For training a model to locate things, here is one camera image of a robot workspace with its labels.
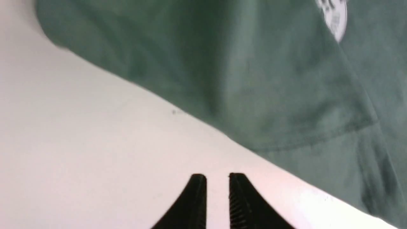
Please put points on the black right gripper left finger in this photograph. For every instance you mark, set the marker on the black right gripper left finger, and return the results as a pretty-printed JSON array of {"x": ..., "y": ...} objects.
[{"x": 189, "y": 211}]

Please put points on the green long sleeve shirt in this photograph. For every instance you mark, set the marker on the green long sleeve shirt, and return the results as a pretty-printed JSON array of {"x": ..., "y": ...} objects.
[{"x": 317, "y": 87}]

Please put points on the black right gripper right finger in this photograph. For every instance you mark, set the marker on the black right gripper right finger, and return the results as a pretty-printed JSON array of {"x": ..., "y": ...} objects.
[{"x": 248, "y": 209}]

